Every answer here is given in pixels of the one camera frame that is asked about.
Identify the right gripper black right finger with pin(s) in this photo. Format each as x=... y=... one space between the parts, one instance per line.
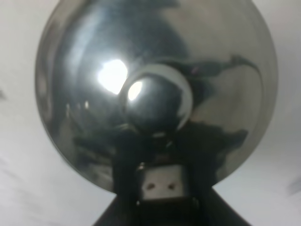
x=211 y=207

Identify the stainless steel teapot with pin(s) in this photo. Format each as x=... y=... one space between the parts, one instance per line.
x=124 y=87

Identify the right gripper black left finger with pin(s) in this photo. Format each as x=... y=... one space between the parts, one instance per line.
x=123 y=209

